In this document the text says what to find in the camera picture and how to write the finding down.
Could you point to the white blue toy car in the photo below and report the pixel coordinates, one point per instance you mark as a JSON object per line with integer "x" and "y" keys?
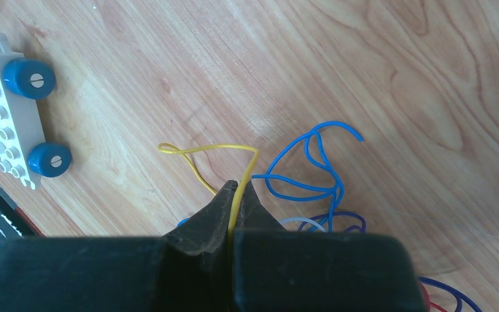
{"x": 24, "y": 152}

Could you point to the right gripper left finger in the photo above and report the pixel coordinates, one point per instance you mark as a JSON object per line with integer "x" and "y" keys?
{"x": 183, "y": 270}

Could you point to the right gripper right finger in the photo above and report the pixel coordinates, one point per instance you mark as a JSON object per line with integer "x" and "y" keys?
{"x": 279, "y": 270}

